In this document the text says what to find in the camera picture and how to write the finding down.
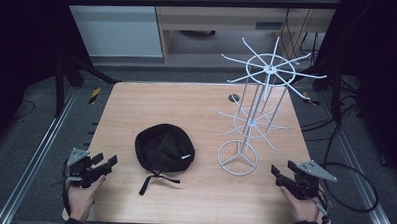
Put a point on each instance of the aluminium floor rail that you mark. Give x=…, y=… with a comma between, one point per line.
x=35, y=156
x=360, y=187

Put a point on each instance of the white cabinet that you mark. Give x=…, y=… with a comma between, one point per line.
x=116, y=29

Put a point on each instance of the yellow black striped tape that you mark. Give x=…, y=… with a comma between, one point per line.
x=94, y=95
x=311, y=100

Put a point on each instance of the black metal stand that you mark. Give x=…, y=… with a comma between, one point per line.
x=62, y=84
x=335, y=93

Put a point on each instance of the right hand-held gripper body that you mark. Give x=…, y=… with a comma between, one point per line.
x=305, y=185

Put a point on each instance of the person's right hand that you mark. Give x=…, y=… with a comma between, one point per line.
x=304, y=209

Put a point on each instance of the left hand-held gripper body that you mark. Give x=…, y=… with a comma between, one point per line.
x=84, y=173

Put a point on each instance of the black curtain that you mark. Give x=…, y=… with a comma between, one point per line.
x=25, y=52
x=378, y=65

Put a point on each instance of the black horizontal bar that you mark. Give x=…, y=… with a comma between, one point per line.
x=190, y=2

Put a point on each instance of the person's left hand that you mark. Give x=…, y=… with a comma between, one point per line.
x=81, y=199

